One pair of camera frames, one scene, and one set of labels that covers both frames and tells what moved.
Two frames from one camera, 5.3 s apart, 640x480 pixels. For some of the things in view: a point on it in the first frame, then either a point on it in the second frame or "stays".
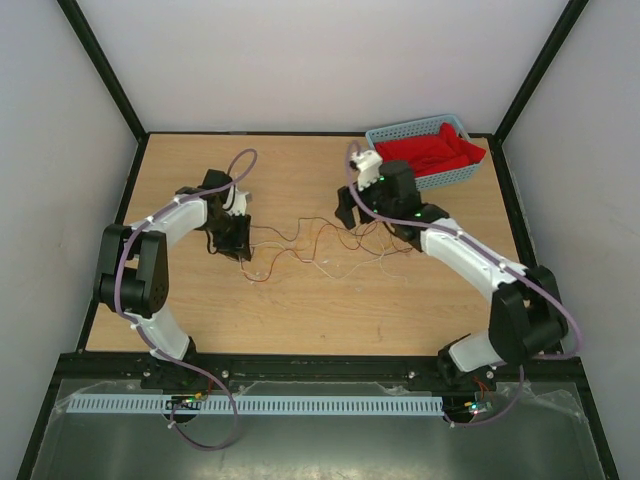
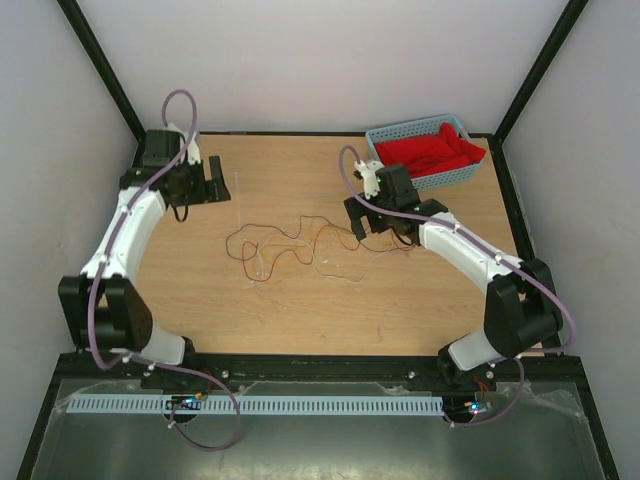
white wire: (379, 261) to (313, 258)
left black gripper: (238, 245) to (212, 191)
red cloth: (430, 154) stays
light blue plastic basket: (424, 127) stays
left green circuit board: (185, 402) stays
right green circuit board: (476, 407) stays
